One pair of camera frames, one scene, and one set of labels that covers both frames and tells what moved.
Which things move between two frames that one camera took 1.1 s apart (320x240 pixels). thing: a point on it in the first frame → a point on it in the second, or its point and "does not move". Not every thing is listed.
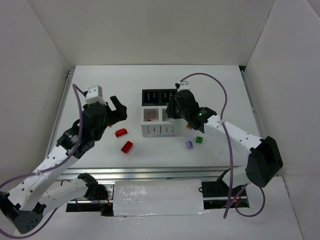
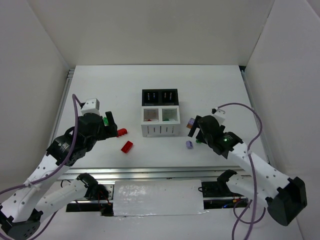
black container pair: [157, 97] does not move
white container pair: [156, 123] does not move
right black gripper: [171, 107] → [198, 128]
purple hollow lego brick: [189, 144] does not move
